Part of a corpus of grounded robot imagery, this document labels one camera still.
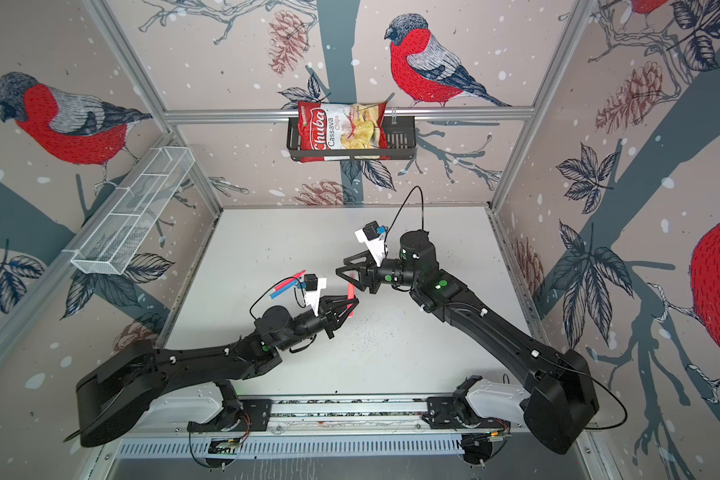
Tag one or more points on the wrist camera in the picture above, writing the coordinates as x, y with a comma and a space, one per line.
312, 287
373, 236

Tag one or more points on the blue highlighter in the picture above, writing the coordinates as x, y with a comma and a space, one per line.
283, 289

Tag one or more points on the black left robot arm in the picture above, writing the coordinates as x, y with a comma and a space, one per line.
114, 396

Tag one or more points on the white perforated cable duct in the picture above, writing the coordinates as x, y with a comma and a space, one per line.
289, 447

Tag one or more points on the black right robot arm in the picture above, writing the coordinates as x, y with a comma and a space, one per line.
554, 397

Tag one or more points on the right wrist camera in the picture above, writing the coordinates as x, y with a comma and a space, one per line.
373, 236

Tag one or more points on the black wall basket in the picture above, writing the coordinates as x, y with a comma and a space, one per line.
400, 135

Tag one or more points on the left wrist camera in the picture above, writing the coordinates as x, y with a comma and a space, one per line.
312, 287

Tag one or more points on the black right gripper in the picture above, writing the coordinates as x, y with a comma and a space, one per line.
369, 277

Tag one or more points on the pink highlighter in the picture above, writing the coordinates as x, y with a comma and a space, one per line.
351, 296
298, 276

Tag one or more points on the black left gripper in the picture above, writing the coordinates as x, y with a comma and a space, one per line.
329, 316

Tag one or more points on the white wire mesh shelf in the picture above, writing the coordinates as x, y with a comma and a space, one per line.
116, 239

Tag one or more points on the red cassava chips bag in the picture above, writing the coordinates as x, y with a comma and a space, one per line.
325, 127

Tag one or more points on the aluminium mounting rail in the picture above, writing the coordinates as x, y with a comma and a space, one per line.
370, 413

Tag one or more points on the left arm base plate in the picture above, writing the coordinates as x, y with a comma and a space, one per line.
247, 415

